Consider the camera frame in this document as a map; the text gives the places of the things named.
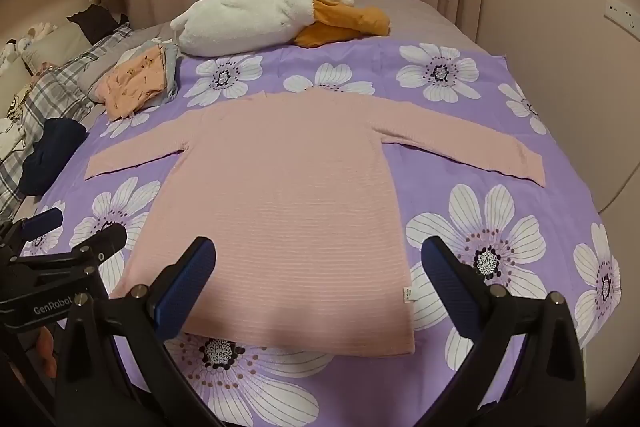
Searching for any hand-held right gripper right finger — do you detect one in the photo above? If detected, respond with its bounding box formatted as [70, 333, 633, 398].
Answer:
[420, 236, 587, 427]

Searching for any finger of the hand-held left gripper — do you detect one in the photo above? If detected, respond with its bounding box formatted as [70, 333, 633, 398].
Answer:
[7, 222, 128, 280]
[0, 207, 65, 253]

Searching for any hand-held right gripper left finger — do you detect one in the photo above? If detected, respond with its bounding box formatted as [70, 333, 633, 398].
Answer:
[54, 236, 236, 427]

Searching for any pink ribbed sweater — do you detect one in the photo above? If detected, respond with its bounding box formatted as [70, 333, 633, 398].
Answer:
[84, 88, 547, 355]

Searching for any person's left hand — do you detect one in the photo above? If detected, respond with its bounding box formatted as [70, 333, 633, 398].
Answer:
[37, 326, 58, 378]

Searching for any dark navy garment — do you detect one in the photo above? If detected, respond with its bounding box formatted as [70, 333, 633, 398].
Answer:
[20, 118, 88, 196]

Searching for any purple floral bed sheet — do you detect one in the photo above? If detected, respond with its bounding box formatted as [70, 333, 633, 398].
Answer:
[20, 42, 623, 427]

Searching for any white printed garment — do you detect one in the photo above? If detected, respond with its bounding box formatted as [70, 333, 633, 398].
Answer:
[0, 84, 38, 158]

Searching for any grey plaid quilt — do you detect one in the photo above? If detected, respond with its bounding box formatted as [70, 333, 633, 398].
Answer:
[0, 23, 133, 208]

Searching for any peach patterned garment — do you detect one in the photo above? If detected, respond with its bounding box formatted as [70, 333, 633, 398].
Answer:
[97, 46, 168, 120]

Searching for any grey pillow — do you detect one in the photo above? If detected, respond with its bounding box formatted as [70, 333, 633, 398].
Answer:
[82, 24, 176, 102]

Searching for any white dog plush toy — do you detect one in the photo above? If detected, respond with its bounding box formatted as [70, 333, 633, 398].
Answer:
[0, 38, 21, 70]

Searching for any cream headboard cushion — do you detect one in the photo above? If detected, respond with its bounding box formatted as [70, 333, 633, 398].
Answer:
[20, 24, 93, 68]

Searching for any grey garment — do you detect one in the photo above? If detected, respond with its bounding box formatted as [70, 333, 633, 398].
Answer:
[145, 39, 182, 102]

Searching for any white fluffy plush toy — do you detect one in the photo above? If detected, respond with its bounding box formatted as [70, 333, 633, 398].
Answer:
[19, 23, 56, 50]

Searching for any white goose plush toy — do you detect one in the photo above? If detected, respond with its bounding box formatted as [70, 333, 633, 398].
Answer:
[170, 0, 391, 58]

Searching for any grey mattress cover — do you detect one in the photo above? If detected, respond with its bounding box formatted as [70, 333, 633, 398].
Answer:
[355, 0, 506, 58]

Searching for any white wall socket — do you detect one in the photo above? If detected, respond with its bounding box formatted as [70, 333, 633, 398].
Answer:
[604, 0, 638, 29]

